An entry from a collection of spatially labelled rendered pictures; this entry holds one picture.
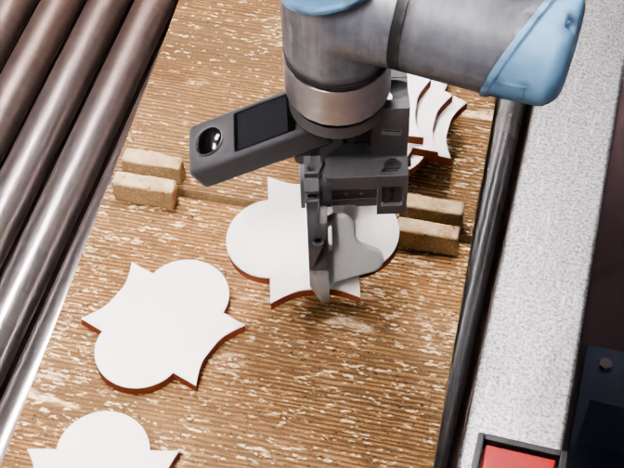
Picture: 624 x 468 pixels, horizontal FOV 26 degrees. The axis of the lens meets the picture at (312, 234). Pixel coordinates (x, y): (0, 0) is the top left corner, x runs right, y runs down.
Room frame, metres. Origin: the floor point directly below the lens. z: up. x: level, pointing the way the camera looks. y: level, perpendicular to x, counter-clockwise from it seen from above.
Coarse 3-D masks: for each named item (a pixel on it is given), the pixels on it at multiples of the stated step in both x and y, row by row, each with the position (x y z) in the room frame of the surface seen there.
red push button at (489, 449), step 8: (488, 448) 0.54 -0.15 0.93; (496, 448) 0.54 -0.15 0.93; (504, 448) 0.54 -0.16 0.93; (488, 456) 0.53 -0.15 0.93; (496, 456) 0.53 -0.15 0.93; (504, 456) 0.53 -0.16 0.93; (512, 456) 0.53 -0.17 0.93; (520, 456) 0.53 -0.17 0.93; (528, 456) 0.53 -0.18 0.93; (536, 456) 0.53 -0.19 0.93; (488, 464) 0.52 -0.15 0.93; (496, 464) 0.52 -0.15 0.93; (504, 464) 0.52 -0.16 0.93; (512, 464) 0.52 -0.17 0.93; (520, 464) 0.52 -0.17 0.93; (528, 464) 0.52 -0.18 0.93; (536, 464) 0.52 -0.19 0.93; (544, 464) 0.52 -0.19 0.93; (552, 464) 0.52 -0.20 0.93
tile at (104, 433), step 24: (72, 432) 0.54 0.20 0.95; (96, 432) 0.54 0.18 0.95; (120, 432) 0.54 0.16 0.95; (144, 432) 0.54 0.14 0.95; (48, 456) 0.52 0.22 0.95; (72, 456) 0.52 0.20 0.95; (96, 456) 0.52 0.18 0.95; (120, 456) 0.52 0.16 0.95; (144, 456) 0.52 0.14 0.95; (168, 456) 0.52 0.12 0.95
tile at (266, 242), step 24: (288, 192) 0.72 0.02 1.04; (240, 216) 0.70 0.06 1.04; (264, 216) 0.70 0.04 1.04; (288, 216) 0.70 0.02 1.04; (360, 216) 0.69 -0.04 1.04; (384, 216) 0.69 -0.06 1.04; (240, 240) 0.67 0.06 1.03; (264, 240) 0.67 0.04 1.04; (288, 240) 0.67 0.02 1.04; (360, 240) 0.67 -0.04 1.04; (384, 240) 0.67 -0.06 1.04; (240, 264) 0.65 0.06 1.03; (264, 264) 0.65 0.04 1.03; (288, 264) 0.65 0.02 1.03; (384, 264) 0.65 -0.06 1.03; (288, 288) 0.63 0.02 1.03; (336, 288) 0.63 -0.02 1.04
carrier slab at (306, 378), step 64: (128, 256) 0.73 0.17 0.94; (192, 256) 0.73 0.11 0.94; (448, 256) 0.73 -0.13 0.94; (64, 320) 0.66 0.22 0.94; (256, 320) 0.66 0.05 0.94; (320, 320) 0.66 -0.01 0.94; (384, 320) 0.66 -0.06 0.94; (448, 320) 0.66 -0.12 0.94; (64, 384) 0.59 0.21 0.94; (256, 384) 0.59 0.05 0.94; (320, 384) 0.59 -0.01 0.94; (384, 384) 0.59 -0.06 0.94; (192, 448) 0.53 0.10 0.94; (256, 448) 0.53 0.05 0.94; (320, 448) 0.53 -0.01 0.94; (384, 448) 0.53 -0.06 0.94
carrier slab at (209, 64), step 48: (192, 0) 1.07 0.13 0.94; (240, 0) 1.07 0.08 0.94; (192, 48) 1.00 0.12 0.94; (240, 48) 1.00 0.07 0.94; (144, 96) 0.93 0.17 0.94; (192, 96) 0.93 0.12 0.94; (240, 96) 0.93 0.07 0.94; (480, 96) 0.93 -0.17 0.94; (144, 144) 0.86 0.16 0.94; (480, 144) 0.86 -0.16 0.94; (192, 192) 0.81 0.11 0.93; (240, 192) 0.80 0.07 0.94; (432, 192) 0.80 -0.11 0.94
